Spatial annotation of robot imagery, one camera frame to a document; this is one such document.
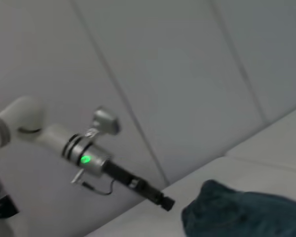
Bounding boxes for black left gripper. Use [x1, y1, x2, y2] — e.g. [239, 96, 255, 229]
[104, 159, 176, 212]

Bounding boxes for blue denim shorts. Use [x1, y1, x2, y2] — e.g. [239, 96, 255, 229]
[182, 179, 296, 237]

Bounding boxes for dark robot torso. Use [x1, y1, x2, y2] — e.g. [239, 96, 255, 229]
[0, 170, 20, 220]

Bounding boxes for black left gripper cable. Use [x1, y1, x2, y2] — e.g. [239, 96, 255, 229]
[81, 178, 114, 196]

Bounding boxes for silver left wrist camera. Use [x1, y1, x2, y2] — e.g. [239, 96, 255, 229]
[85, 107, 121, 138]

